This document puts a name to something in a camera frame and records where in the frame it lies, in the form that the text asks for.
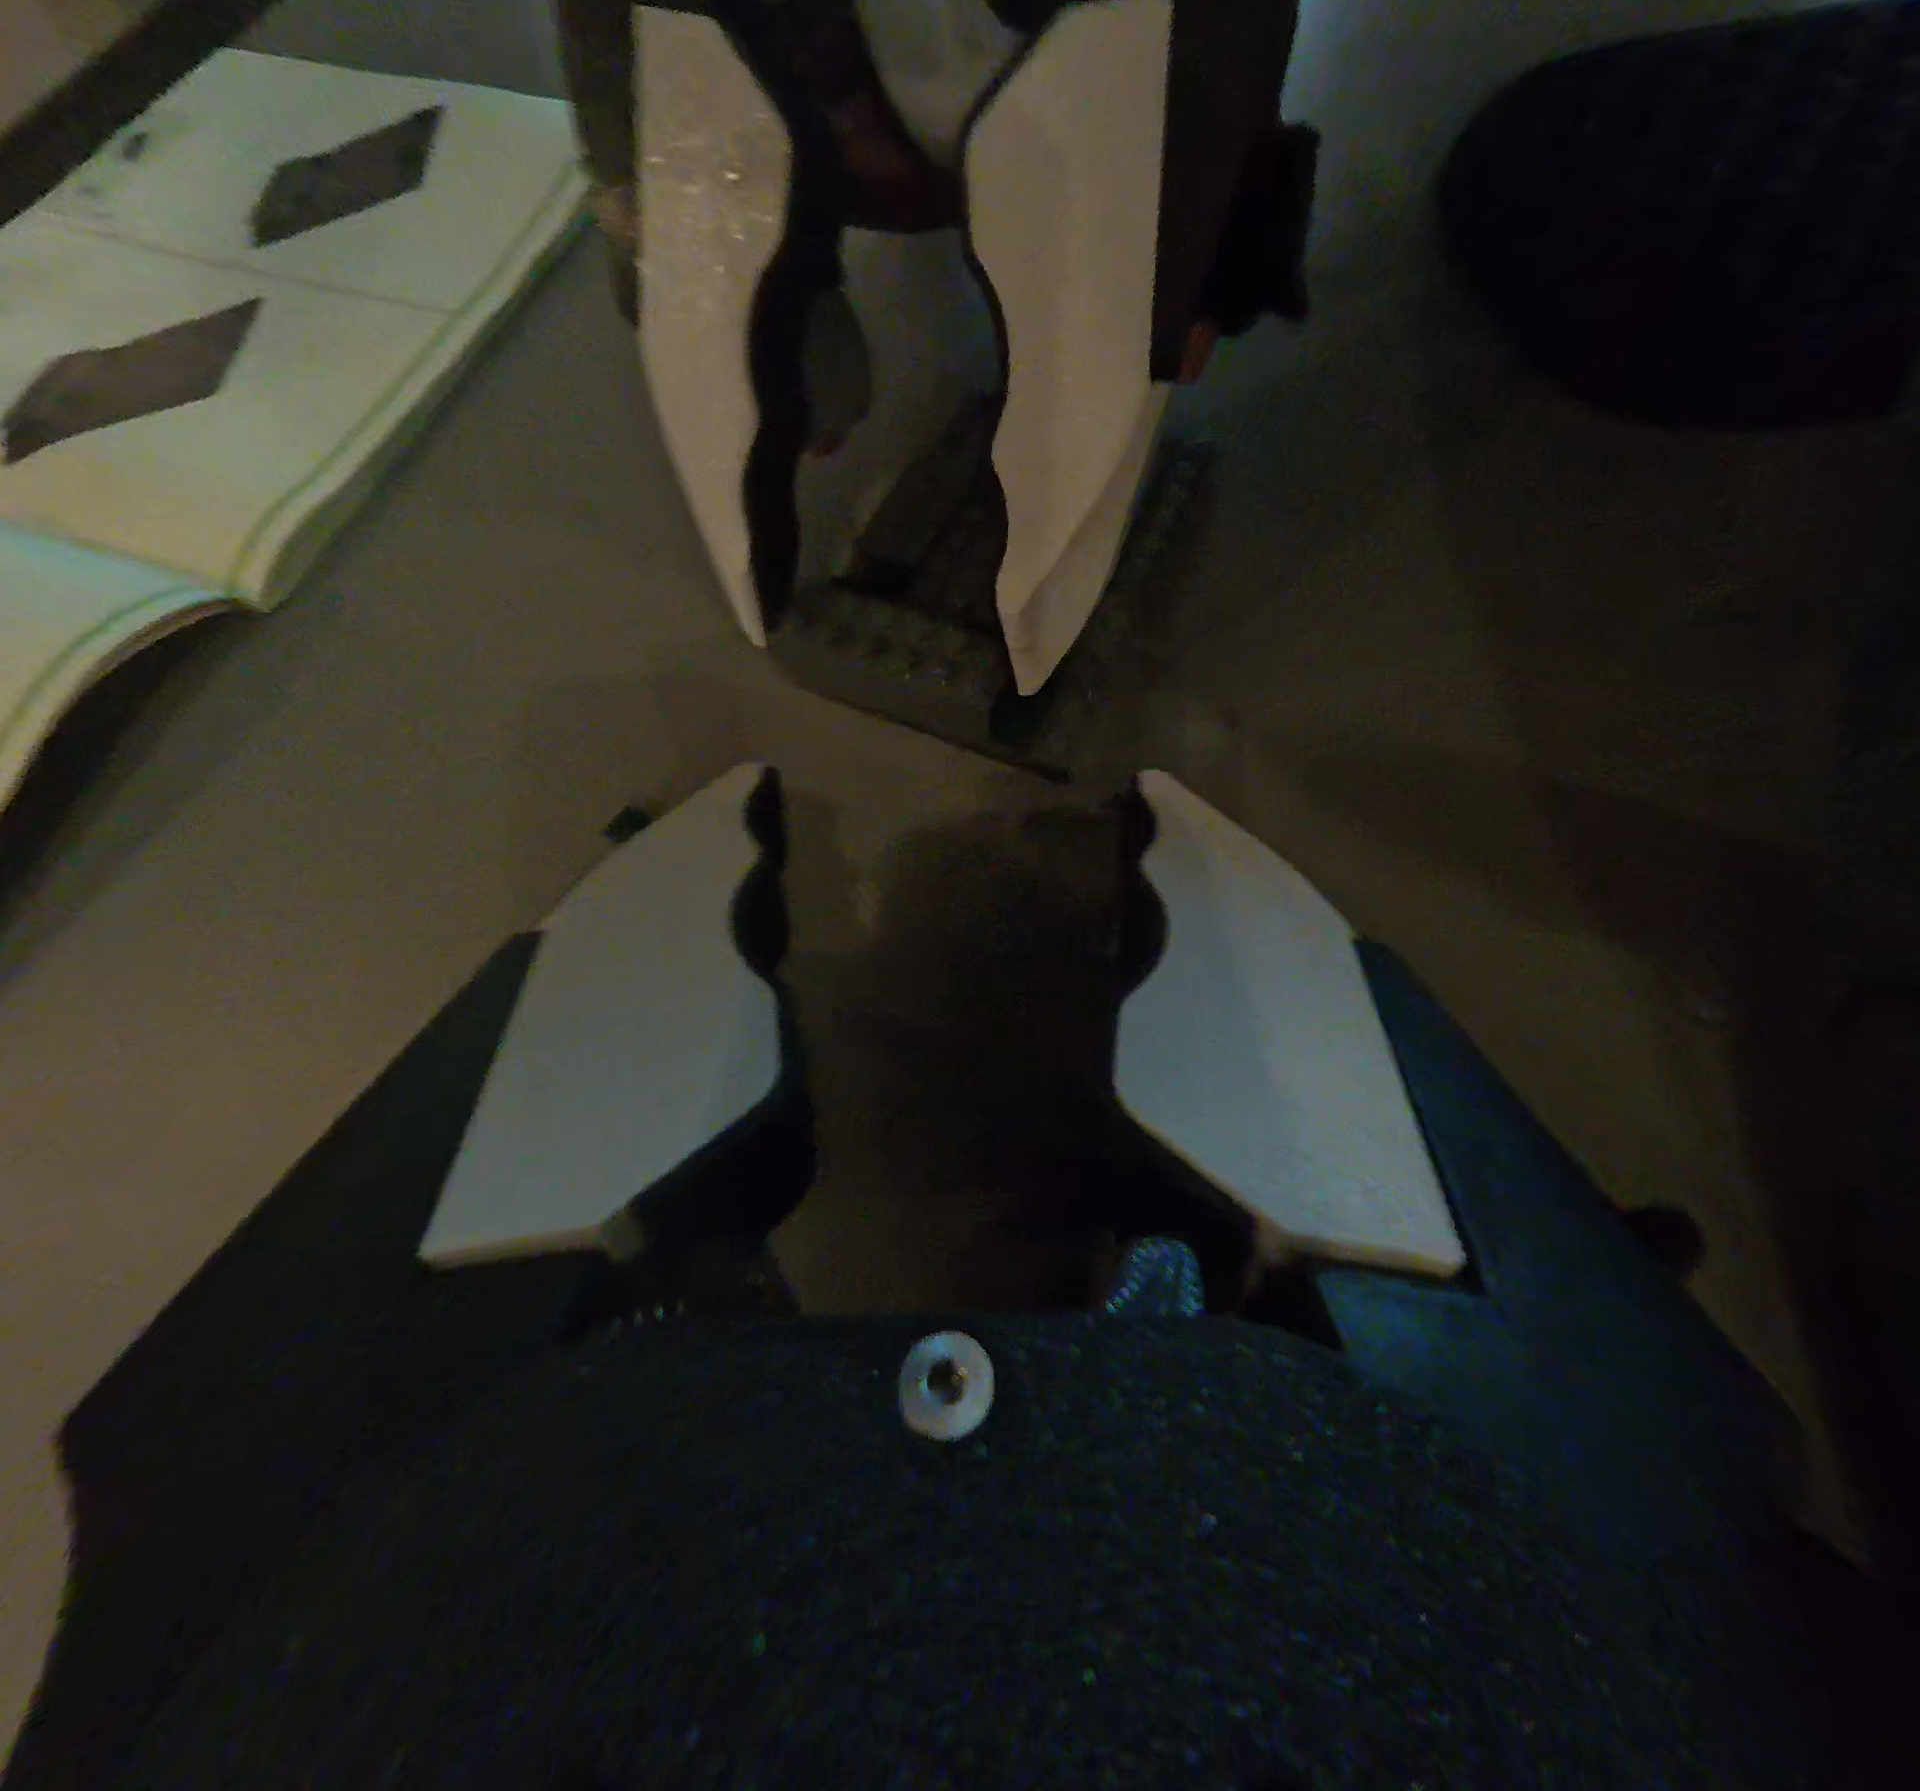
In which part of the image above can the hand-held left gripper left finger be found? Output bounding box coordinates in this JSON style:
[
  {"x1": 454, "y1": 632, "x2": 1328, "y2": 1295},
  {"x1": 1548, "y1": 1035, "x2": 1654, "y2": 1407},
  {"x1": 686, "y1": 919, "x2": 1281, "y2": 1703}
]
[{"x1": 421, "y1": 764, "x2": 819, "y2": 1271}]

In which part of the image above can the white instruction booklet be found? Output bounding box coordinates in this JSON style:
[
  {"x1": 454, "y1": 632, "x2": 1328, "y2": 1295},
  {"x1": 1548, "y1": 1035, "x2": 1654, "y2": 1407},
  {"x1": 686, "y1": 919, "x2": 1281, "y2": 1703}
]
[{"x1": 0, "y1": 45, "x2": 595, "y2": 811}]

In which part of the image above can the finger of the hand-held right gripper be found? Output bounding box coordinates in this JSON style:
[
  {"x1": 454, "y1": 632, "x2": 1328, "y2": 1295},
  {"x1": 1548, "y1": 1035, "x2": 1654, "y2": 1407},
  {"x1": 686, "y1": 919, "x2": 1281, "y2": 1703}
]
[
  {"x1": 629, "y1": 3, "x2": 841, "y2": 652},
  {"x1": 958, "y1": 0, "x2": 1176, "y2": 697}
]

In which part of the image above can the grey toy brick plate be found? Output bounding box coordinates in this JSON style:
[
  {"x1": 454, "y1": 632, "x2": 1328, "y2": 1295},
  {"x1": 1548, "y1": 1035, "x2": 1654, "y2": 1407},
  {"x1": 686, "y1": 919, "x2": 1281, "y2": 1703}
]
[{"x1": 780, "y1": 426, "x2": 1220, "y2": 783}]

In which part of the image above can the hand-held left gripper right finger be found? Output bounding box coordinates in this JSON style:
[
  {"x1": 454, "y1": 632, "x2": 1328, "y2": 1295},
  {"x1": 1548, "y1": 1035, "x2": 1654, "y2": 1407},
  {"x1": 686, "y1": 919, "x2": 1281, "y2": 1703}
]
[{"x1": 1110, "y1": 768, "x2": 1469, "y2": 1280}]

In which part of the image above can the person's right hand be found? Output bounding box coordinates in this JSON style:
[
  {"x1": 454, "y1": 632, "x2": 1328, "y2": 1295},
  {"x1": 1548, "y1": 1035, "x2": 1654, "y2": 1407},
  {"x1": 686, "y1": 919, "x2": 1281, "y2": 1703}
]
[{"x1": 823, "y1": 79, "x2": 969, "y2": 233}]

